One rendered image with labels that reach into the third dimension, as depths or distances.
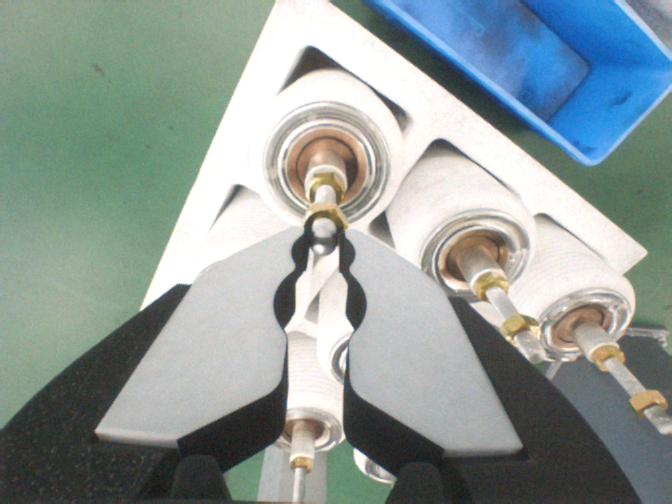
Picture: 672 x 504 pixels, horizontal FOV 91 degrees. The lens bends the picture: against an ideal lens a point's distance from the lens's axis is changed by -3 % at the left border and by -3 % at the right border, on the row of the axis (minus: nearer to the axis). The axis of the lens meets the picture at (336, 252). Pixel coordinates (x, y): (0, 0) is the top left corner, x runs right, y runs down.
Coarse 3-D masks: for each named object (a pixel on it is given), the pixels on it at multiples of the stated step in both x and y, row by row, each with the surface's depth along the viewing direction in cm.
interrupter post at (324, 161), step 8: (320, 152) 20; (328, 152) 20; (312, 160) 19; (320, 160) 18; (328, 160) 18; (336, 160) 19; (312, 168) 18; (320, 168) 17; (328, 168) 17; (336, 168) 17; (344, 168) 19; (312, 176) 18; (344, 176) 18; (344, 184) 18
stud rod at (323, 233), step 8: (320, 192) 16; (328, 192) 16; (320, 200) 15; (328, 200) 15; (320, 224) 13; (328, 224) 13; (312, 232) 13; (320, 232) 12; (328, 232) 12; (336, 232) 13; (312, 240) 12; (320, 240) 12; (328, 240) 12; (336, 240) 13; (312, 248) 13; (320, 248) 13; (328, 248) 13
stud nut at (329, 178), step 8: (320, 176) 17; (328, 176) 17; (336, 176) 17; (312, 184) 17; (320, 184) 17; (328, 184) 17; (336, 184) 17; (312, 192) 17; (336, 192) 17; (344, 192) 17; (312, 200) 17; (336, 200) 17
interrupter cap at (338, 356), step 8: (344, 336) 27; (336, 344) 27; (344, 344) 27; (336, 352) 28; (344, 352) 28; (336, 360) 28; (344, 360) 28; (336, 368) 29; (344, 368) 29; (336, 376) 29
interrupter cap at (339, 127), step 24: (288, 120) 19; (312, 120) 19; (336, 120) 19; (360, 120) 19; (288, 144) 19; (312, 144) 20; (336, 144) 20; (360, 144) 19; (384, 144) 19; (264, 168) 20; (288, 168) 20; (360, 168) 20; (384, 168) 20; (288, 192) 21; (360, 192) 21; (384, 192) 21; (360, 216) 22
